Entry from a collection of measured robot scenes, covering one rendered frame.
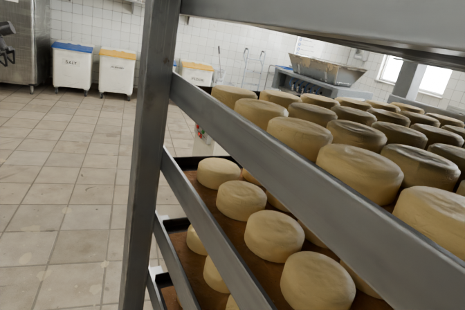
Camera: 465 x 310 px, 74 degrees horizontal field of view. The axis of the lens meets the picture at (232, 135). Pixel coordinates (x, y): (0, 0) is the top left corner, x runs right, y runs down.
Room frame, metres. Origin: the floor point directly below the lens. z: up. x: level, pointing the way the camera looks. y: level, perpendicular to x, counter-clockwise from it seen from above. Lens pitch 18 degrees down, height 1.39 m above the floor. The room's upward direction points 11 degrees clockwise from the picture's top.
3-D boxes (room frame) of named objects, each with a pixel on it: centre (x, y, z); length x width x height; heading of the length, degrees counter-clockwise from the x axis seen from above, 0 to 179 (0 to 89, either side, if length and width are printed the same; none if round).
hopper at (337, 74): (2.35, -0.56, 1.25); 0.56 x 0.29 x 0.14; 30
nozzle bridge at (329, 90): (2.35, -0.56, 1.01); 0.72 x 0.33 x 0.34; 30
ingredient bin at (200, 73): (5.52, 0.87, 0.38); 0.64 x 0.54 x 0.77; 18
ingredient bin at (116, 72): (5.07, 2.09, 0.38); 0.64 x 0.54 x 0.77; 21
